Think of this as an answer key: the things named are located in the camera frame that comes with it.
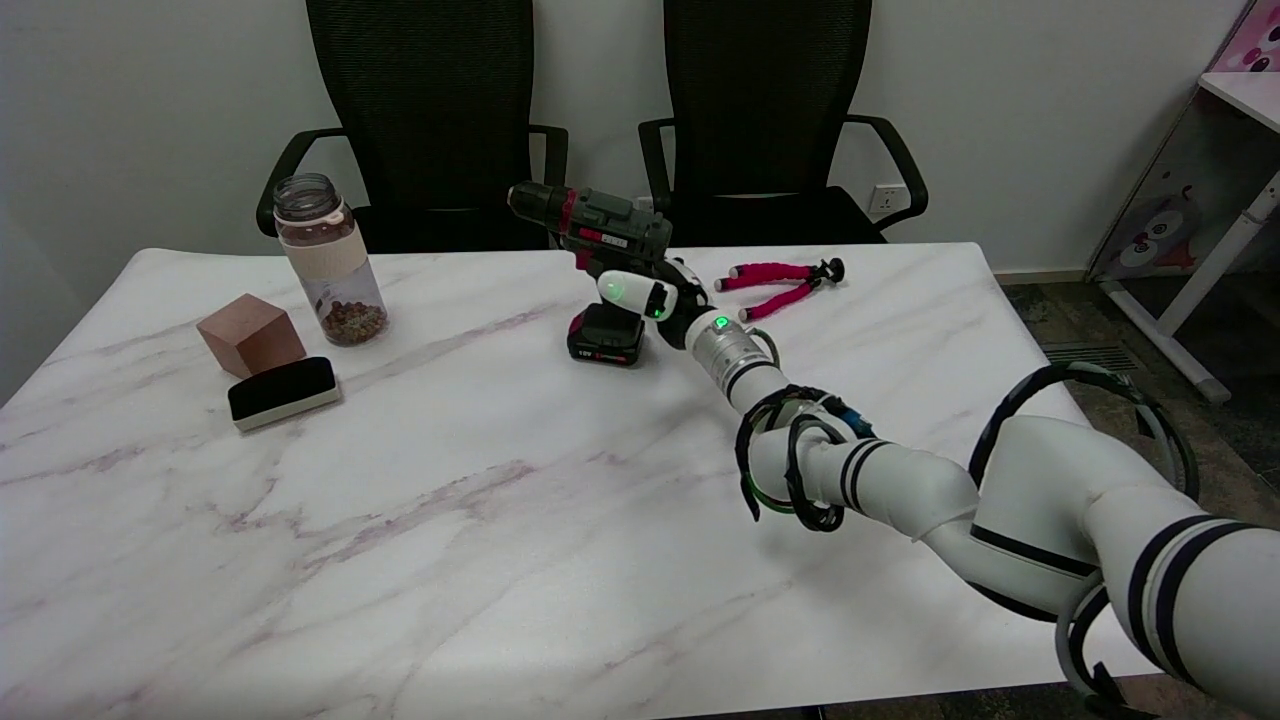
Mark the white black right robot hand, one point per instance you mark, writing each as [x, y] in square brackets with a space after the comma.
[632, 292]

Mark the green black power screwdriver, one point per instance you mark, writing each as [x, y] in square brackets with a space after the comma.
[610, 225]

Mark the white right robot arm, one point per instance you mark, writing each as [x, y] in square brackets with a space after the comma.
[1040, 510]

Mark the pink flexible mini tripod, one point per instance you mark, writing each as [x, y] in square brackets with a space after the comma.
[772, 271]

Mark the black mesh office chair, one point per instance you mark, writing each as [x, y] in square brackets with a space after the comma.
[430, 100]
[765, 100]

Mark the clear bottle with beige band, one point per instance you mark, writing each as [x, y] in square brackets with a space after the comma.
[335, 270]

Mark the black white board eraser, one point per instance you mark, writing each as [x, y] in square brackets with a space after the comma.
[282, 390]

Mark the brown wooden cube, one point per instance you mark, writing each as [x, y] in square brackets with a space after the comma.
[250, 335]

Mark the dark floor vent grille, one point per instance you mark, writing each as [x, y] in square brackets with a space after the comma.
[1090, 358]

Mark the white desk with cartoon panel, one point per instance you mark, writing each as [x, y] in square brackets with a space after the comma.
[1180, 170]

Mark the pink printed board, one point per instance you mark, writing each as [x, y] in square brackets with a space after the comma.
[1255, 45]

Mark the white wall socket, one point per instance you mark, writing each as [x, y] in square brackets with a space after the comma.
[888, 199]

